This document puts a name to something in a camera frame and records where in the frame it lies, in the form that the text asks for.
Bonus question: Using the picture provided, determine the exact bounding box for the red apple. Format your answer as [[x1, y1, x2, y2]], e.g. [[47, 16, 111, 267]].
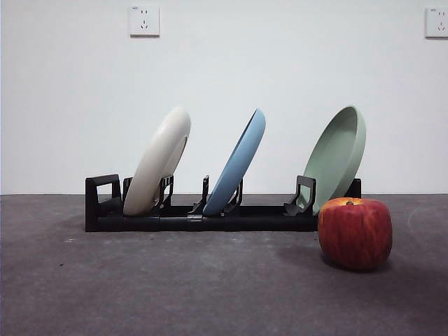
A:
[[317, 197, 393, 271]]

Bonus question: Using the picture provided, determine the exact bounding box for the black plate rack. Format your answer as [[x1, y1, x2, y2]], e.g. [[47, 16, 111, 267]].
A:
[[85, 174, 363, 233]]

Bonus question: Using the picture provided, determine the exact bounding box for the pale yellow plate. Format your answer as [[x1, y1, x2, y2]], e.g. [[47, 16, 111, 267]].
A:
[[122, 106, 192, 216]]

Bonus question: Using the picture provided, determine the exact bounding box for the green plate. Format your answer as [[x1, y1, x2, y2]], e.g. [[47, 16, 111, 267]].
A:
[[302, 106, 368, 216]]

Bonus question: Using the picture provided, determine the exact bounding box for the white wall socket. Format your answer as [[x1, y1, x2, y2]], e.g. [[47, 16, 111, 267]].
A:
[[425, 7, 448, 39], [129, 5, 161, 38]]

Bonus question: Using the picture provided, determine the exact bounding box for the blue plate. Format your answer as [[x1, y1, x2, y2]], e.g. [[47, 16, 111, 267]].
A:
[[202, 108, 267, 217]]

